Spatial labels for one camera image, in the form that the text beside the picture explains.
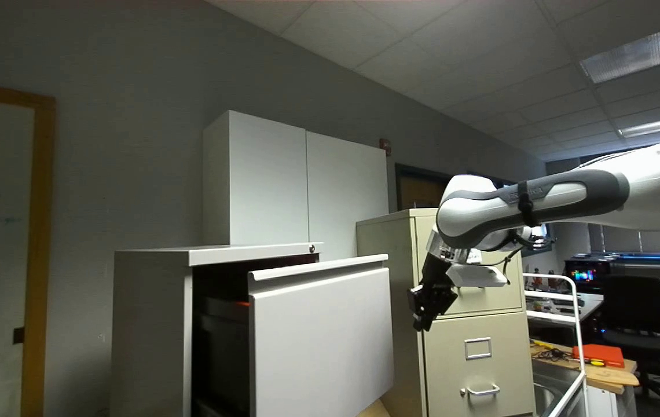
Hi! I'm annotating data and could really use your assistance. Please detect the tall white wall cabinet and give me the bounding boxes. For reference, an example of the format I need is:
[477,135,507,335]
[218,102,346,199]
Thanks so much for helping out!
[201,109,391,261]

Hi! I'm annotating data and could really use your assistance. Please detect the black office chair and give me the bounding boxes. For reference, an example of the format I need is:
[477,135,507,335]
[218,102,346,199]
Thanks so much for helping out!
[603,273,660,408]

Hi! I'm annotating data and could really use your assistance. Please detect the blue shelf bar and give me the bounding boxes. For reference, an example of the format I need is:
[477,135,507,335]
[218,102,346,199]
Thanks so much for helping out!
[609,251,660,268]

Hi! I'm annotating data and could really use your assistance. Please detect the orange box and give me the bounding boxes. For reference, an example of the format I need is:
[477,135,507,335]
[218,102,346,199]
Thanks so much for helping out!
[573,343,627,371]

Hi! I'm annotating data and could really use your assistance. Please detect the wooden workbench top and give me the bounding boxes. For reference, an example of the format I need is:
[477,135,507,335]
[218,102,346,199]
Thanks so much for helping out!
[531,338,643,391]

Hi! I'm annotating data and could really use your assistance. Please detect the large ceiling light panel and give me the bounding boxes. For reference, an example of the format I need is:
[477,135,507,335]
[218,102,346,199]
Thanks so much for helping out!
[577,16,660,85]

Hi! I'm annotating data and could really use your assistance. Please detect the dark wooden door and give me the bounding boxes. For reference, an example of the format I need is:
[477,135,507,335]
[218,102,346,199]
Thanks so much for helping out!
[394,163,455,214]

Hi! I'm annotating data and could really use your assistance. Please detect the white file cabinet body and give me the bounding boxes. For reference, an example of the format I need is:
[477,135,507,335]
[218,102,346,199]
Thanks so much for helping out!
[110,240,325,417]

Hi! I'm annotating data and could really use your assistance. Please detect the black device with lights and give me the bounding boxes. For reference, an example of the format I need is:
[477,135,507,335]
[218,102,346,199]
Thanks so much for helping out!
[563,258,615,294]

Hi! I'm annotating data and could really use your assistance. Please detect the beige metal file cabinet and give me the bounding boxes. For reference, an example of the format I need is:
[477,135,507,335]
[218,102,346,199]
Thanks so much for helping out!
[355,207,538,417]

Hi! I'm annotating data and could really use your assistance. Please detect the white file cabinet drawer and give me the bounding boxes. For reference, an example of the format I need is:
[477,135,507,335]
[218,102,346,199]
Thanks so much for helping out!
[245,252,396,417]

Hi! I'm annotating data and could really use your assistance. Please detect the white metal tube frame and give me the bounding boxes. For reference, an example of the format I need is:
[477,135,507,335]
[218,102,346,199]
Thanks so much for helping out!
[522,270,588,417]

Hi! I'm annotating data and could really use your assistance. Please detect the computer monitor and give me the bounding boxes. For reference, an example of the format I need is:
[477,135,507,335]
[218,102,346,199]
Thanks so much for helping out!
[526,222,556,254]

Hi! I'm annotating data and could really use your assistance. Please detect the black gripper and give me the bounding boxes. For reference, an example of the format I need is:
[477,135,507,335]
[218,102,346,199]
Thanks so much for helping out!
[407,251,462,334]

